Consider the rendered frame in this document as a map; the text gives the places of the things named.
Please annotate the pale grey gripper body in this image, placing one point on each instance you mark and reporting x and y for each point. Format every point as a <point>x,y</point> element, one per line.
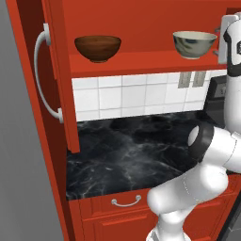
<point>223,44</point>

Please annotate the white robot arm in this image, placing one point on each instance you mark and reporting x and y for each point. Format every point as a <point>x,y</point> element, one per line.
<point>200,185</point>

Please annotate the grey-green ceramic bowl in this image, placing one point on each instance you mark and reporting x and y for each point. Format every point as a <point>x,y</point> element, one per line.
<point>194,44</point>

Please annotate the brown wooden bowl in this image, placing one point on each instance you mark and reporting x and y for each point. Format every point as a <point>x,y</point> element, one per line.
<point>98,47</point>

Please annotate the red cabinet door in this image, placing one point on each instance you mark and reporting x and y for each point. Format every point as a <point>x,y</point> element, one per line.
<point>64,94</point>

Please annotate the red base cabinet front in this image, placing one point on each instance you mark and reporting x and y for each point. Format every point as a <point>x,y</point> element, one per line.
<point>216,213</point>

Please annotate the red drawer front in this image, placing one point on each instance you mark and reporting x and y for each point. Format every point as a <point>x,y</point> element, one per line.
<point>100,202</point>

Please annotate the red base cupboard door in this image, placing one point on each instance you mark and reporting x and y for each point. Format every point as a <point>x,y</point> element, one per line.
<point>125,227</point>

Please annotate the red tall side panel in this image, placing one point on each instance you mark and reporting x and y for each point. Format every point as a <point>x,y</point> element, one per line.
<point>47,163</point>

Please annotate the grey wall outlet plate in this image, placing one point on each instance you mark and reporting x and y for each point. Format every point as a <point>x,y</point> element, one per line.
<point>184,80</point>
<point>199,79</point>

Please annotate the red wall cabinet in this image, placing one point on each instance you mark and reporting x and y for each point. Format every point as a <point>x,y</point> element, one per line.
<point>147,19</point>

